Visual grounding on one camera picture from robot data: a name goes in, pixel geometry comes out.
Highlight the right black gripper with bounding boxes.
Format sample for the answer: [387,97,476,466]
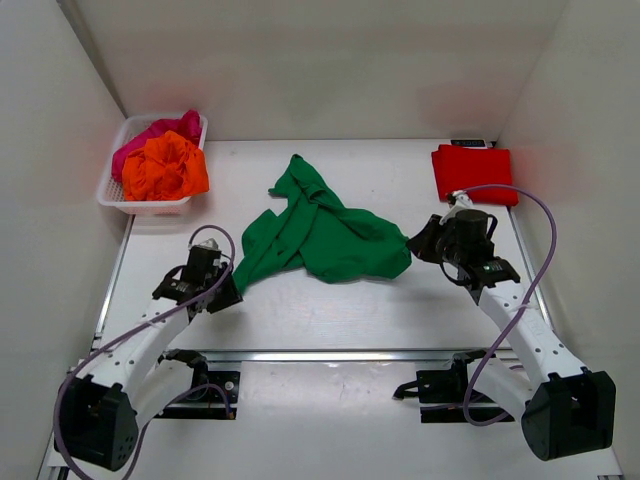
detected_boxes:
[406,215,466,268]

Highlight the green t shirt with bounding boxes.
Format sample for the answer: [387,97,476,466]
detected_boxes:
[233,154,411,292]

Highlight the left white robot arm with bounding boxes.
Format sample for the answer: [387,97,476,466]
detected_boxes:
[54,239,242,471]

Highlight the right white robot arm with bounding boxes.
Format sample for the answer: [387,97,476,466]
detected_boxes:
[394,209,616,461]

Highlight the folded red t shirt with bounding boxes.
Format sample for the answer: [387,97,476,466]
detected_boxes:
[431,144,519,207]

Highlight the small black device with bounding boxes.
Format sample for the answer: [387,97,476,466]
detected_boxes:
[450,139,487,148]

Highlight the orange t shirt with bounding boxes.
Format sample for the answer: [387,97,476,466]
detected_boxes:
[122,131,210,202]

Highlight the white plastic basket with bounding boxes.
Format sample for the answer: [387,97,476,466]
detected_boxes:
[96,114,208,215]

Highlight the pink t shirt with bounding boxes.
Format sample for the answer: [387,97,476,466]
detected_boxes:
[111,109,204,183]

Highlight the aluminium rail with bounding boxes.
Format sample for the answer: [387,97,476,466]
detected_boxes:
[159,348,526,365]

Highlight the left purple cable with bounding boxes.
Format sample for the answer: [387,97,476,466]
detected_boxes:
[52,224,237,480]

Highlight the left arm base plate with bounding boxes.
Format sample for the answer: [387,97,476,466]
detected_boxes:
[155,363,241,421]

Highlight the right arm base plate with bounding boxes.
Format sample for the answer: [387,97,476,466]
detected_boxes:
[392,350,486,424]

